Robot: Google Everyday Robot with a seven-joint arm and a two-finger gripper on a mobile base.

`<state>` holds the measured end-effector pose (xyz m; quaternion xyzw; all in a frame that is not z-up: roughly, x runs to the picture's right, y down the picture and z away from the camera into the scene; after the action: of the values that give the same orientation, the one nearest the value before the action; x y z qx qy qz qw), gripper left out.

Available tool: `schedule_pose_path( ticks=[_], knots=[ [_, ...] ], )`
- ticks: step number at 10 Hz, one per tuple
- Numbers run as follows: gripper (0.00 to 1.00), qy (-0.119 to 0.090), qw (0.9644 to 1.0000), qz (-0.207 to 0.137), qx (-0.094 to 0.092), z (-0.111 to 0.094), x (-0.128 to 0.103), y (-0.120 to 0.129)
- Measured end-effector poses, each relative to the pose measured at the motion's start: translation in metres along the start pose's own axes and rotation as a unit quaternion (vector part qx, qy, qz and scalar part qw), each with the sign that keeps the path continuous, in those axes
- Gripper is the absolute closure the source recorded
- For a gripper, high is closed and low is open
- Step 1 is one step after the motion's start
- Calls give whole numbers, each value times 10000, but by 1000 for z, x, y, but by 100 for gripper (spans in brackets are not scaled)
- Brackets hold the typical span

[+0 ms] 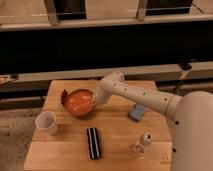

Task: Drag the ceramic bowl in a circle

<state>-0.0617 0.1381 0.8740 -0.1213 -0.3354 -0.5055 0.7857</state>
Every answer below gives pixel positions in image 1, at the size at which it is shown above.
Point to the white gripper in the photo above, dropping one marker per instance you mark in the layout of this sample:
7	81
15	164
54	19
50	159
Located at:
99	97

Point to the orange ceramic bowl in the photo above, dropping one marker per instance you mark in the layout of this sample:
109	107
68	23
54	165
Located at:
79	102

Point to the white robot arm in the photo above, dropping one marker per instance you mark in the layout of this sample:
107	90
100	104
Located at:
191	114

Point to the dark red small object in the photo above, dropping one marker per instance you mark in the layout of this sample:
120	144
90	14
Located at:
64	96

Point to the blue sponge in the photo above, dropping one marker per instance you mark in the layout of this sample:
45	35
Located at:
137	112

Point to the wooden table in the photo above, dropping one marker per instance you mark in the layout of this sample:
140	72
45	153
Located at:
68	150

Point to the white plastic cup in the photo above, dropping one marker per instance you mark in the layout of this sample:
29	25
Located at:
46	121

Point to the small white bottle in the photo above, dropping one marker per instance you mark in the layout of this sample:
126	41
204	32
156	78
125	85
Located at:
142	143

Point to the black clamp on rail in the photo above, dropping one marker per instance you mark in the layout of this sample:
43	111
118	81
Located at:
187	64

